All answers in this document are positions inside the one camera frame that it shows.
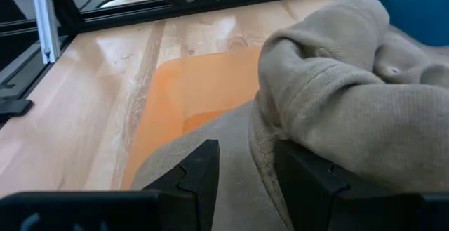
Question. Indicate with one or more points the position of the black aluminium table frame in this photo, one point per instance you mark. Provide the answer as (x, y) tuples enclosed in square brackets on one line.
[(140, 15)]

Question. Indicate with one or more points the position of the orange translucent plastic bin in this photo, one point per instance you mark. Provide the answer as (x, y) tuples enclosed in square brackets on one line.
[(196, 83)]

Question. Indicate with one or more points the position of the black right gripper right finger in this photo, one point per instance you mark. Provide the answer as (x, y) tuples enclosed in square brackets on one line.
[(305, 189)]

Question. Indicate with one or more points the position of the silver aluminium post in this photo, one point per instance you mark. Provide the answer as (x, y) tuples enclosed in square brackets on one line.
[(43, 20)]

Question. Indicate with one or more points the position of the blue plastic bin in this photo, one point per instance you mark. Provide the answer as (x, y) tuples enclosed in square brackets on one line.
[(403, 10)]

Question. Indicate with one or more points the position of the beige baseball cap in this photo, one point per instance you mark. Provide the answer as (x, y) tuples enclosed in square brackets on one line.
[(350, 118)]

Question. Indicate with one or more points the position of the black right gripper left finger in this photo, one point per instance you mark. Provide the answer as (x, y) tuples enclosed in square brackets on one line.
[(194, 189)]

